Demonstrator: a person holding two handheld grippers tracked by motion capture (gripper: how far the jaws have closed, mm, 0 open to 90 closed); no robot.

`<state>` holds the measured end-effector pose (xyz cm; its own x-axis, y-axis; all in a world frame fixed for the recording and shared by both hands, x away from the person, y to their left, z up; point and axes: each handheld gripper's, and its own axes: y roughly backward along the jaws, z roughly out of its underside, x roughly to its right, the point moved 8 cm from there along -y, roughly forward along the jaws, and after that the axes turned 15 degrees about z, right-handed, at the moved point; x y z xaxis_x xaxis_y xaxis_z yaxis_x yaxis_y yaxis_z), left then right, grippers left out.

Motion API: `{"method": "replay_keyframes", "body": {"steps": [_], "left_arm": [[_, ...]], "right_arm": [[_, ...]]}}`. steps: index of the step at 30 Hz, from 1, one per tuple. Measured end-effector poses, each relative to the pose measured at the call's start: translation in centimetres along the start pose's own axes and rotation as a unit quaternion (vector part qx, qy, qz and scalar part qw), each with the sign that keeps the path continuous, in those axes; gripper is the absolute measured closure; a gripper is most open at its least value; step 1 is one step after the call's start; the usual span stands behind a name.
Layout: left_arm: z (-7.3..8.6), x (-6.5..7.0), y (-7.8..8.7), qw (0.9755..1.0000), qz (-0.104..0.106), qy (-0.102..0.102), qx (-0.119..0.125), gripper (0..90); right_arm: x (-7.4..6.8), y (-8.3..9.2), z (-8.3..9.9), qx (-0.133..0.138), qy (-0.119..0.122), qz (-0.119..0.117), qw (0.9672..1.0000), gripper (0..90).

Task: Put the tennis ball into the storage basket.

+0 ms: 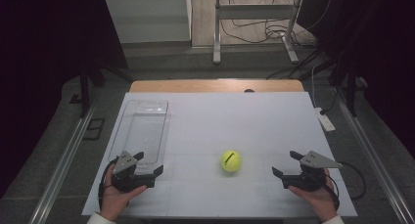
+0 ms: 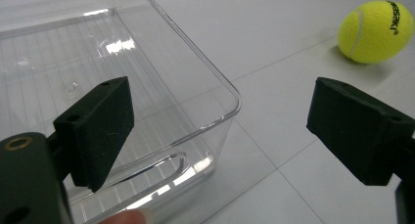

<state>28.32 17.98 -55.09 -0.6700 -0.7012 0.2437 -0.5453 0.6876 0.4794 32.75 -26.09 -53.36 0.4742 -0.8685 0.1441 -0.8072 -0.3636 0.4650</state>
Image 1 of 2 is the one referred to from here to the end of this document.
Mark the person's right hand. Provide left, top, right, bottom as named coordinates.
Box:
left=288, top=176, right=339, bottom=222

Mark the tangle of black floor cables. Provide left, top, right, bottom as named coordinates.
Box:
left=219, top=0, right=319, bottom=50

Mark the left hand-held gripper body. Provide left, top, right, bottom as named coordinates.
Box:
left=112, top=151, right=155, bottom=193

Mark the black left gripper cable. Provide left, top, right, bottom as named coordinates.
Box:
left=97, top=157, right=119, bottom=210

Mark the aluminium floor rail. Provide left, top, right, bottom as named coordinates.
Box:
left=28, top=96, right=101, bottom=224
left=333, top=86, right=415, bottom=224

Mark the grey metal stand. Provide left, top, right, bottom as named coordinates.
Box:
left=212, top=0, right=305, bottom=66

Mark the yellow tennis ball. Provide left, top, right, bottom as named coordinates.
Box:
left=220, top=149, right=243, bottom=173

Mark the black floor frame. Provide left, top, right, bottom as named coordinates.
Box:
left=82, top=117, right=107, bottom=141

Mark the white cabinet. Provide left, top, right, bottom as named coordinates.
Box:
left=104, top=0, right=193, bottom=44

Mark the white power strip cable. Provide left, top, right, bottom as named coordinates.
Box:
left=310, top=65, right=320, bottom=109

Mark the wooden table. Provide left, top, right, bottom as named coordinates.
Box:
left=129, top=79, right=305, bottom=94

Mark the black stand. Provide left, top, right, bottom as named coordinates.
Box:
left=78, top=59, right=133, bottom=119
left=328, top=59, right=360, bottom=118

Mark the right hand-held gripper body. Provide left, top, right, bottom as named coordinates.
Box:
left=282, top=150, right=344, bottom=193

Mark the person's left hand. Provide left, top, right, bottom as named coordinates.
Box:
left=99, top=163, right=149, bottom=222

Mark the clear plastic tray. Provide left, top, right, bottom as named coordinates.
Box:
left=107, top=99, right=171, bottom=177

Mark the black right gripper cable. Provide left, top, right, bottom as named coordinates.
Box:
left=321, top=160, right=367, bottom=211

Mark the white power strip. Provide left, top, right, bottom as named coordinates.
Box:
left=314, top=107, right=337, bottom=133

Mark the white board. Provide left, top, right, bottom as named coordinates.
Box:
left=81, top=91, right=358, bottom=218

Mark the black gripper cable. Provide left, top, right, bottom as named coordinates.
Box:
left=97, top=157, right=119, bottom=210
left=321, top=160, right=367, bottom=211

